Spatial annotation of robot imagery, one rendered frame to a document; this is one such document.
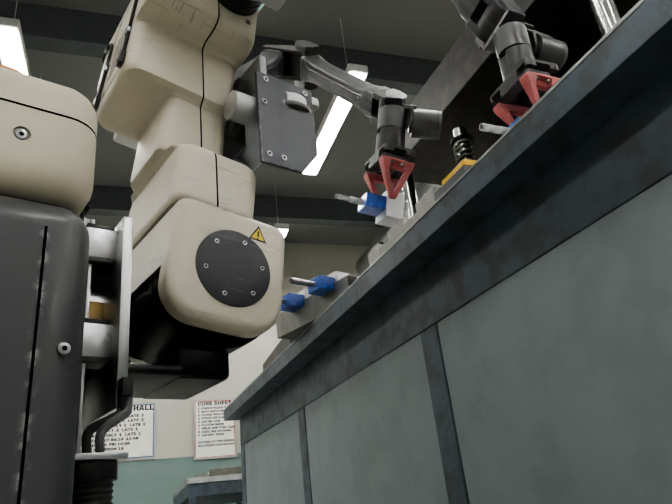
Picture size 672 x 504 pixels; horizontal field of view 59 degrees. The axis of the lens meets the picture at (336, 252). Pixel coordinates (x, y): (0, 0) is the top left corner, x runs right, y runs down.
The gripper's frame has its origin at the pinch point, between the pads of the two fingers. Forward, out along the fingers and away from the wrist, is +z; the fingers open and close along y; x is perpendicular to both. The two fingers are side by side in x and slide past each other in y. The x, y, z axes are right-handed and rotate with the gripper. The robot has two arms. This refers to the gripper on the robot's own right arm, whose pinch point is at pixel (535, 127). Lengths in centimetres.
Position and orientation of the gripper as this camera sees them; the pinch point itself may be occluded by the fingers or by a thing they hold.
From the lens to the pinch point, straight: 101.6
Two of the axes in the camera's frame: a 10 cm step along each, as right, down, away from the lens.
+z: 0.9, 9.1, -4.2
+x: -9.4, -0.7, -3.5
